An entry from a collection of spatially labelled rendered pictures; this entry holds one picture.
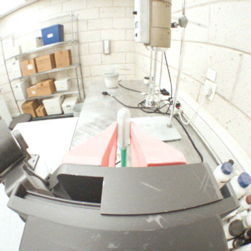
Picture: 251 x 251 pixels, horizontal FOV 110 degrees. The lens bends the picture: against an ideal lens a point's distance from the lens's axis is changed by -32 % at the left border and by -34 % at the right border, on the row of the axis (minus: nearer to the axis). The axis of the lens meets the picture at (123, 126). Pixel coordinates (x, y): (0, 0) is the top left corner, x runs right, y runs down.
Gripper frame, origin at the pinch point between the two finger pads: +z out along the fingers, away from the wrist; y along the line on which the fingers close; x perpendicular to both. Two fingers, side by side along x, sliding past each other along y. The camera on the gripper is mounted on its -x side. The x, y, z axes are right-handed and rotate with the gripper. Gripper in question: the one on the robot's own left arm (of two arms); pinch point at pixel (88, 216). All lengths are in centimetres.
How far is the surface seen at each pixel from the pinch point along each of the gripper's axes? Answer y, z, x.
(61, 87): 223, -21, -47
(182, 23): 2, -22, -66
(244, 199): -28.4, 22.3, -29.8
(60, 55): 196, -66, -74
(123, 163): -10.4, -14.2, -15.2
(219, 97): -5, 13, -66
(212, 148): -6, 28, -48
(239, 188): -24.7, 17.4, -30.9
